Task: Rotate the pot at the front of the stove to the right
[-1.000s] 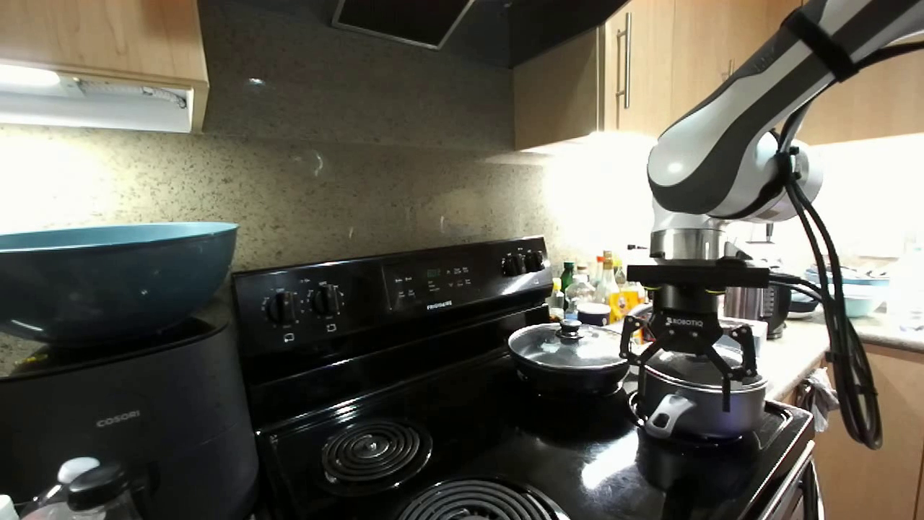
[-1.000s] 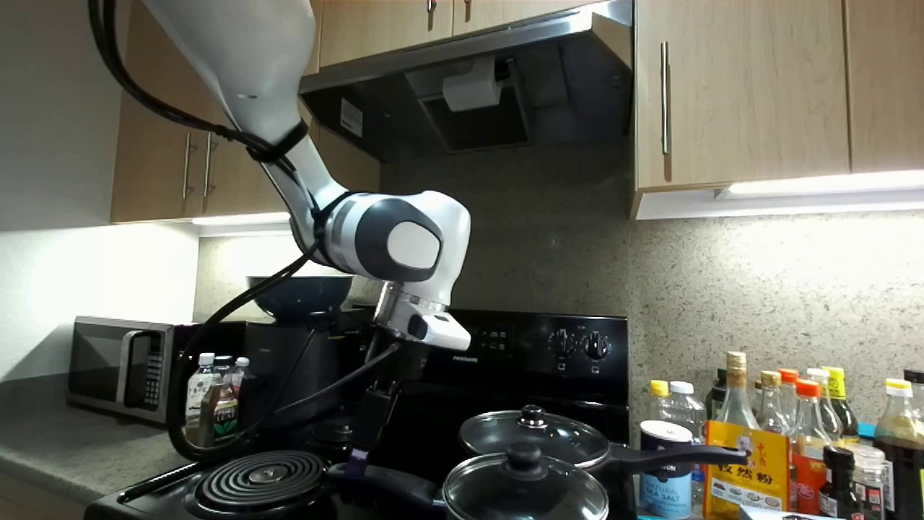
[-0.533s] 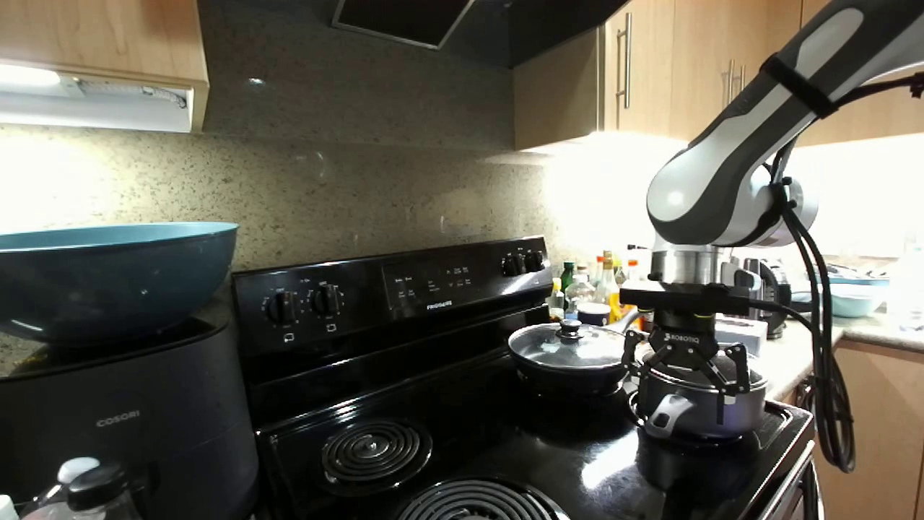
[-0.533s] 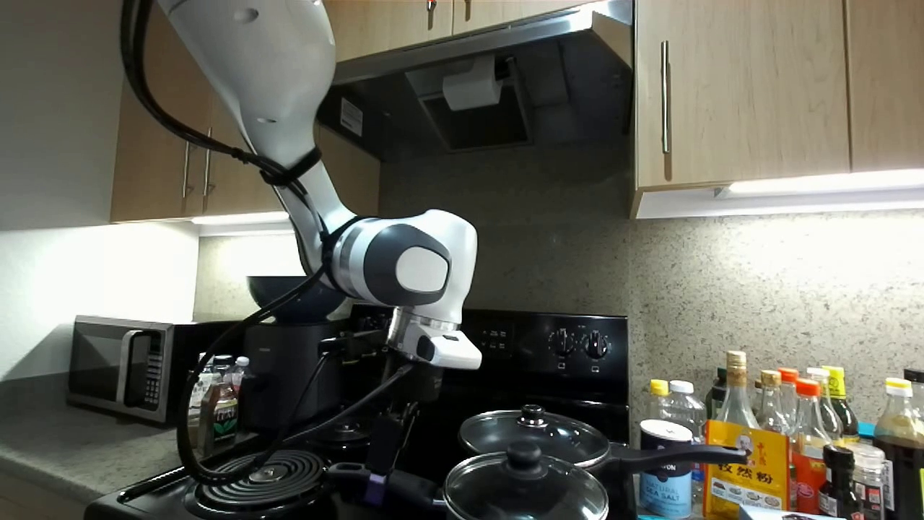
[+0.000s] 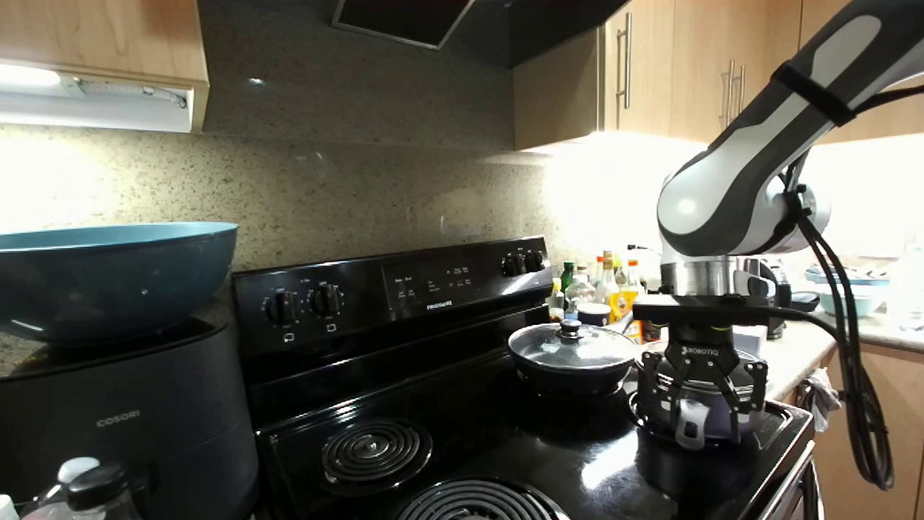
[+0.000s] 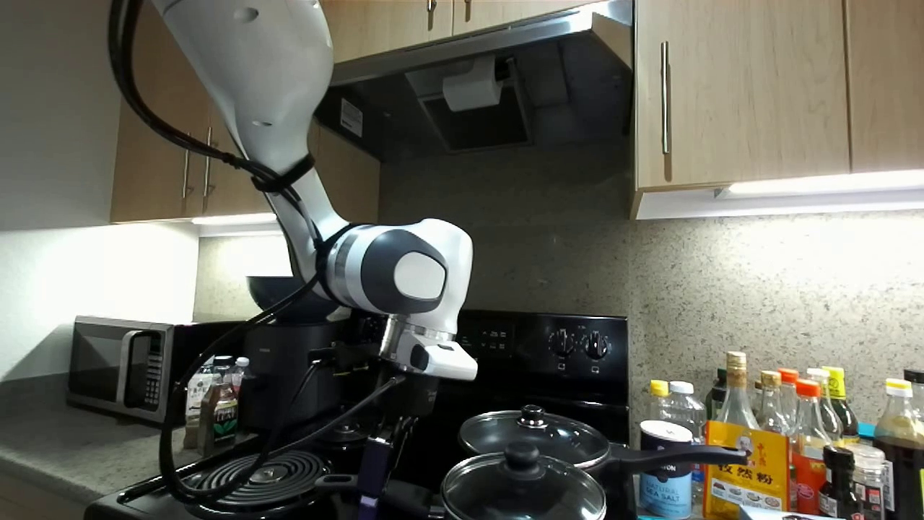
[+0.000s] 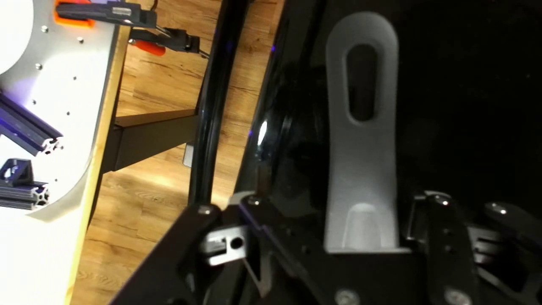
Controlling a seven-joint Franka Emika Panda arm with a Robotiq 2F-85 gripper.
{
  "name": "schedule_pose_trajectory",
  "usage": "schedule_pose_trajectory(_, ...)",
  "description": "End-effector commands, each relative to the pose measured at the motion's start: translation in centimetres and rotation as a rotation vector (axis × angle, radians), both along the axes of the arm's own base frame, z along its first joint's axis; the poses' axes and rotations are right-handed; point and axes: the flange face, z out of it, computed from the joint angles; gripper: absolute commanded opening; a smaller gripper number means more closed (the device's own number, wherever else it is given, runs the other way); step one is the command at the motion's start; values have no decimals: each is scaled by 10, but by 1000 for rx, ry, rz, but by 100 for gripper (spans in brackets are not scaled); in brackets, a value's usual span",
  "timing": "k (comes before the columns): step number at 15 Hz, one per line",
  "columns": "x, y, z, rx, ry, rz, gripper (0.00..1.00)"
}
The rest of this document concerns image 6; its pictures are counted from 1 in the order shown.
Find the under-cabinet light strip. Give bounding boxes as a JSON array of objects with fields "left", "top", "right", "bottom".
[
  {"left": 632, "top": 167, "right": 924, "bottom": 222},
  {"left": 188, "top": 212, "right": 284, "bottom": 241}
]

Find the short dark bottle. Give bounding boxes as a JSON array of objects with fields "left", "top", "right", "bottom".
[{"left": 821, "top": 443, "right": 860, "bottom": 520}]

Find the blue canister white lid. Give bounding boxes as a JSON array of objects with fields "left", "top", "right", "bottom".
[{"left": 636, "top": 416, "right": 698, "bottom": 520}]

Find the tall yellow label bottle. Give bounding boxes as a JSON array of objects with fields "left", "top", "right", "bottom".
[{"left": 704, "top": 347, "right": 793, "bottom": 520}]

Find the red label red cap bottle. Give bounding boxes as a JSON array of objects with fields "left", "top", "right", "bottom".
[{"left": 788, "top": 375, "right": 831, "bottom": 517}]

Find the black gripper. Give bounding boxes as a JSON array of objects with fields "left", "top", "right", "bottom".
[{"left": 347, "top": 371, "right": 445, "bottom": 520}]

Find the black electric stove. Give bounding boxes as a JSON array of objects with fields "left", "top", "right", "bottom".
[{"left": 85, "top": 308, "right": 639, "bottom": 520}]

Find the silver microwave oven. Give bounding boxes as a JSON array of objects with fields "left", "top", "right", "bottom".
[{"left": 67, "top": 313, "right": 245, "bottom": 432}]

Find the black frying pan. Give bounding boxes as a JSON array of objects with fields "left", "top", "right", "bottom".
[{"left": 456, "top": 423, "right": 750, "bottom": 516}]

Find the short wooden wall cabinet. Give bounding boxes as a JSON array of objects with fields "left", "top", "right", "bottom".
[{"left": 321, "top": 0, "right": 600, "bottom": 68}]

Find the white hood light fixture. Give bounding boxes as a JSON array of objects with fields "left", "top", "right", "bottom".
[{"left": 438, "top": 55, "right": 512, "bottom": 117}]

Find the black stove knob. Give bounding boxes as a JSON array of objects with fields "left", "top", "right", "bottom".
[
  {"left": 580, "top": 329, "right": 614, "bottom": 367},
  {"left": 547, "top": 326, "right": 577, "bottom": 362}
]

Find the clear bottle white cap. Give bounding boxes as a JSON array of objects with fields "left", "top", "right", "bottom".
[{"left": 805, "top": 367, "right": 845, "bottom": 443}]

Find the dark bottle yellow-green cap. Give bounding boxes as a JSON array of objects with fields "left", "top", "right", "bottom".
[{"left": 824, "top": 365, "right": 860, "bottom": 443}]

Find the glass frying pan lid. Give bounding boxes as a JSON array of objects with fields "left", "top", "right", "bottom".
[{"left": 460, "top": 401, "right": 614, "bottom": 475}]

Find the large coil burner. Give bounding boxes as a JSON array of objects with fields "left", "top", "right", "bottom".
[{"left": 177, "top": 449, "right": 336, "bottom": 517}]

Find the white label bottle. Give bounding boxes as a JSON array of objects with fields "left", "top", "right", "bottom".
[{"left": 848, "top": 443, "right": 893, "bottom": 520}]

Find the plastic bottle white cap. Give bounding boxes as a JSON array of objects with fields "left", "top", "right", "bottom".
[{"left": 663, "top": 380, "right": 708, "bottom": 443}]

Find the glass pot lid black knob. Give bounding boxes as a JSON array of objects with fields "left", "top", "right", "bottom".
[{"left": 438, "top": 443, "right": 611, "bottom": 520}]

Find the dark glass sauce bottle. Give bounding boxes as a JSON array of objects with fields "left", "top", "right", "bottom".
[{"left": 704, "top": 367, "right": 730, "bottom": 423}]

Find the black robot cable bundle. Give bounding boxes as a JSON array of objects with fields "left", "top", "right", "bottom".
[{"left": 103, "top": 0, "right": 412, "bottom": 508}]

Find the large black bottle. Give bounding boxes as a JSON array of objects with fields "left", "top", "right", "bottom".
[{"left": 868, "top": 436, "right": 924, "bottom": 520}]

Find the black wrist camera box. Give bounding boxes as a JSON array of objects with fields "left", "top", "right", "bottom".
[{"left": 326, "top": 338, "right": 389, "bottom": 381}]

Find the dark range hood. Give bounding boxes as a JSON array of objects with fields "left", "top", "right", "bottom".
[{"left": 314, "top": 0, "right": 636, "bottom": 163}]

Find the dark grey cooking pot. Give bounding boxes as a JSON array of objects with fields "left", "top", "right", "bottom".
[{"left": 437, "top": 487, "right": 611, "bottom": 520}]

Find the clear bottle yellow cap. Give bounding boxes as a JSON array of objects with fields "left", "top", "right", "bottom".
[
  {"left": 876, "top": 375, "right": 924, "bottom": 445},
  {"left": 643, "top": 375, "right": 672, "bottom": 427}
]

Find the bottle with tan cap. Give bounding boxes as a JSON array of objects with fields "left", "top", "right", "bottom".
[{"left": 754, "top": 367, "right": 788, "bottom": 436}]

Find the bottle with orange cap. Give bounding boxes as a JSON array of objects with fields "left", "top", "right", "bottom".
[{"left": 776, "top": 365, "right": 804, "bottom": 432}]

